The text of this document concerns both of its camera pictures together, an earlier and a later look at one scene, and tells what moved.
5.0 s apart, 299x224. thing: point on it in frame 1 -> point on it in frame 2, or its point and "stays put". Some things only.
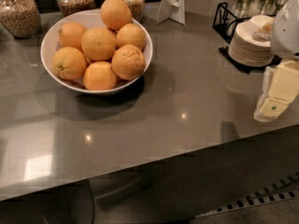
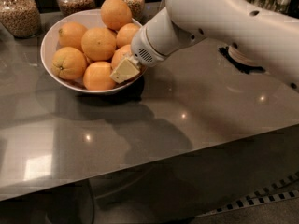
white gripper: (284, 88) -> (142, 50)
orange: (68, 63) stays put
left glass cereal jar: (20, 14) stays put
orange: (98, 44) stays put
